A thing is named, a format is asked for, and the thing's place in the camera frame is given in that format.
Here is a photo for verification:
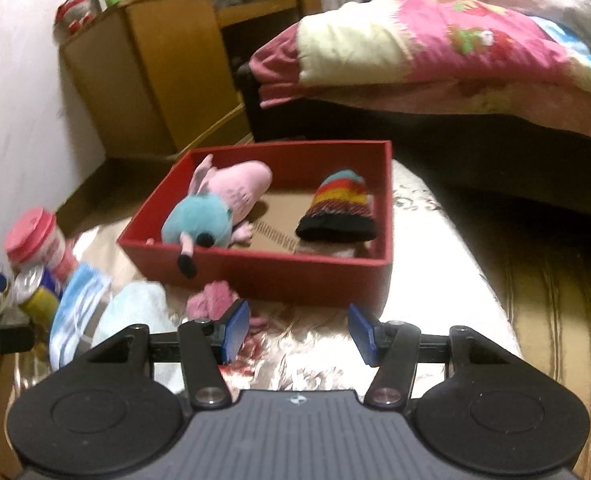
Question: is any pink knitted glove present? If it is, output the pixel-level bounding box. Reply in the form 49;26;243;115
185;281;266;330

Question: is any dark wooden bed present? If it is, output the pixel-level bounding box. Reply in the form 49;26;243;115
235;0;591;221

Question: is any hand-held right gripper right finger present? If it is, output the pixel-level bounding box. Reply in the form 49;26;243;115
348;302;519;408

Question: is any red cardboard box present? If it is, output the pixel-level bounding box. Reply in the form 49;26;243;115
116;140;393;311

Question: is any striped knitted hat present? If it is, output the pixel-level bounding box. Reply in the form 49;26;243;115
295;170;379;242

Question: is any blue face mask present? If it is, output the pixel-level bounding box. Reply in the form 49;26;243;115
49;261;112;366

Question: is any pink pig plush teal dress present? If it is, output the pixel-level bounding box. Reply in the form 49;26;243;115
161;154;273;280

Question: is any pink printed quilt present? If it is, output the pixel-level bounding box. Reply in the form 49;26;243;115
249;0;591;161

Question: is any plastic jar pink lid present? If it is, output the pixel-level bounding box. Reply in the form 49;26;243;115
4;207;78;281

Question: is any wooden cabinet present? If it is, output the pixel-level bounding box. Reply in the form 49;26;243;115
59;0;323;161

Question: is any red white plush doll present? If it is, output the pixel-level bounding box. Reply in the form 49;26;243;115
55;0;96;36

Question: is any gold drink can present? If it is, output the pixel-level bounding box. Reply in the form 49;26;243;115
14;266;65;318

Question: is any light blue towel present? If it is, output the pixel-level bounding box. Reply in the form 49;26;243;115
92;281;186;396

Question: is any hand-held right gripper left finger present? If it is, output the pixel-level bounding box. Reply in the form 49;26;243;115
82;300;251;408

